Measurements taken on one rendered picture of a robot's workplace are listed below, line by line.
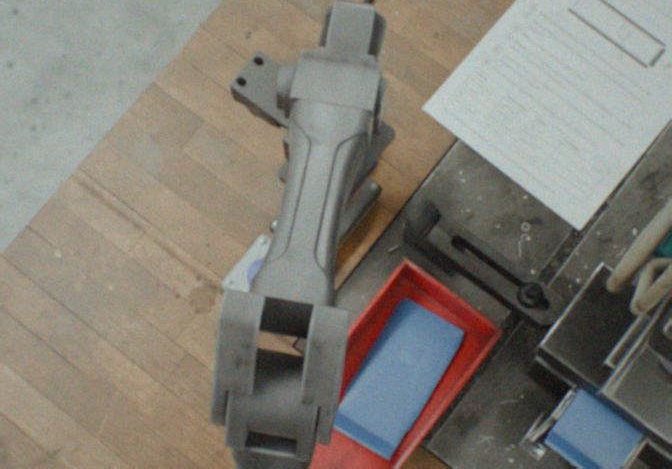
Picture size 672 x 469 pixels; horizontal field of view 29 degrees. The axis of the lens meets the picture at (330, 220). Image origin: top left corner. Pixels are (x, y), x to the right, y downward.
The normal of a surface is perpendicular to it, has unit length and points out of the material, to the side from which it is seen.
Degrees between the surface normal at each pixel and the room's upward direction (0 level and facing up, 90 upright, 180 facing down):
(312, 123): 17
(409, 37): 0
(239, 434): 54
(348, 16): 1
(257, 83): 1
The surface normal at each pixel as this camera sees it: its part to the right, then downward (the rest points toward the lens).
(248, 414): -0.14, 0.52
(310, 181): 0.05, -0.55
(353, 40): 0.00, -0.26
